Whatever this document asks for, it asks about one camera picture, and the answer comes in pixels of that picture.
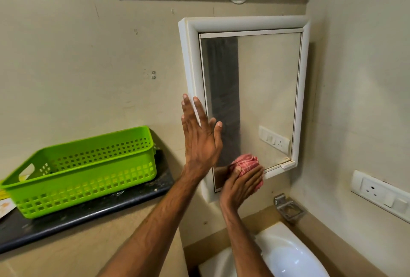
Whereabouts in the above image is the person's left hand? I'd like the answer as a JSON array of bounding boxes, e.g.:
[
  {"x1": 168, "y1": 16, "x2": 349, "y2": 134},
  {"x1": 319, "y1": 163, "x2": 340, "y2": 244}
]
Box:
[{"x1": 181, "y1": 94, "x2": 223, "y2": 180}]

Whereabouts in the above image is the person's right hand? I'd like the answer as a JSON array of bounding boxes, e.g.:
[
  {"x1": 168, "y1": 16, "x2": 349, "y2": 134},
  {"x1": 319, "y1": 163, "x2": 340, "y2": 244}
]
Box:
[{"x1": 219, "y1": 165, "x2": 264, "y2": 213}]

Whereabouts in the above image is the red checked cloth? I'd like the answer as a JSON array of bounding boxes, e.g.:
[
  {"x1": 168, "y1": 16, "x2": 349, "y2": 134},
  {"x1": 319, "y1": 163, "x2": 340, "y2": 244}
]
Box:
[{"x1": 228, "y1": 154, "x2": 264, "y2": 192}]

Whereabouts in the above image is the white wash basin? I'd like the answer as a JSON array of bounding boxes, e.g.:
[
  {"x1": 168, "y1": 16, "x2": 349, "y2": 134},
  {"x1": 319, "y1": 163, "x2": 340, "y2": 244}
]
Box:
[{"x1": 198, "y1": 221, "x2": 331, "y2": 277}]

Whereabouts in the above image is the white framed mirror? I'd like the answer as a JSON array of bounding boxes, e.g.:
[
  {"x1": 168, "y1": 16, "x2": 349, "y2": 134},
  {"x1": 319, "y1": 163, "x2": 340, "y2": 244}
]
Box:
[{"x1": 178, "y1": 16, "x2": 310, "y2": 203}]

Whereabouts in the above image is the person's left forearm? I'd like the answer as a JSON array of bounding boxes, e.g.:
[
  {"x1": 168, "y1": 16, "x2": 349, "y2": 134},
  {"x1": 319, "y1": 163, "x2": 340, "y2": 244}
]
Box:
[{"x1": 97, "y1": 171, "x2": 205, "y2": 277}]

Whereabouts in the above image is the person's right forearm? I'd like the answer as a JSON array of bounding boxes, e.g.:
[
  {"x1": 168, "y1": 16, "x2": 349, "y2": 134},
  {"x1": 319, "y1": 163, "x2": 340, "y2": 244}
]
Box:
[{"x1": 221, "y1": 206, "x2": 273, "y2": 277}]

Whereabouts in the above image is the green plastic basket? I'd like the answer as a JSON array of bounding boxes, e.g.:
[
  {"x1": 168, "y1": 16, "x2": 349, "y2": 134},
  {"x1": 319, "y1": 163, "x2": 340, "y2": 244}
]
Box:
[{"x1": 0, "y1": 125, "x2": 158, "y2": 220}]

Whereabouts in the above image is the black stone shelf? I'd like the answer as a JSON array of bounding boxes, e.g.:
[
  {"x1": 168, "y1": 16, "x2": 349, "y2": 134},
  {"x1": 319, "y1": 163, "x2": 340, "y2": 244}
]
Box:
[{"x1": 0, "y1": 150, "x2": 175, "y2": 254}]

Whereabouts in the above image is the yellow packet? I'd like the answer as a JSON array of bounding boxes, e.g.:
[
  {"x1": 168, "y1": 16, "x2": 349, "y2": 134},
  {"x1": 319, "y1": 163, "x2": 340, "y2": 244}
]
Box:
[{"x1": 0, "y1": 176, "x2": 29, "y2": 201}]

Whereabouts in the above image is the chrome wall soap holder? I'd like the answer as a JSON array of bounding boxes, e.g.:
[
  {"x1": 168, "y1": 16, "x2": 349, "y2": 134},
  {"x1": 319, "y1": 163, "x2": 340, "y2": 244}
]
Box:
[{"x1": 273, "y1": 193, "x2": 305, "y2": 223}]

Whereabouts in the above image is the white wall switch panel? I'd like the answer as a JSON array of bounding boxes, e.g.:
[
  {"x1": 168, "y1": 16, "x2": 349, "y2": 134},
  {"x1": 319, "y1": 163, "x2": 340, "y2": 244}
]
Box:
[{"x1": 351, "y1": 170, "x2": 410, "y2": 224}]

